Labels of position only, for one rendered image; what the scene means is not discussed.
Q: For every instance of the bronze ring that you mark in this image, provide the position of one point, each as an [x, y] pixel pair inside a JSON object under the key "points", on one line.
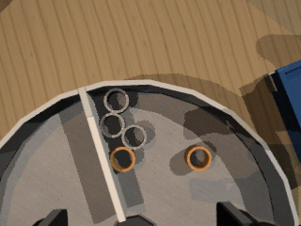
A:
{"points": [[207, 158], [118, 167]]}

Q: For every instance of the grey metal ring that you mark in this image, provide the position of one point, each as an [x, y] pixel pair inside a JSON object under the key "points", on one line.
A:
{"points": [[111, 92], [102, 123], [133, 147]]}

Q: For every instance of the blue crate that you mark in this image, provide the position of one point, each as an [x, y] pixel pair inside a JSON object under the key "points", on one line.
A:
{"points": [[285, 85]]}

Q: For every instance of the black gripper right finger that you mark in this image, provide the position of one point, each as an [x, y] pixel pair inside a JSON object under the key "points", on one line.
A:
{"points": [[228, 215]]}

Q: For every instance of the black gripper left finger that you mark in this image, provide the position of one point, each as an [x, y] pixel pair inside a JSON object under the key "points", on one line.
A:
{"points": [[58, 217]]}

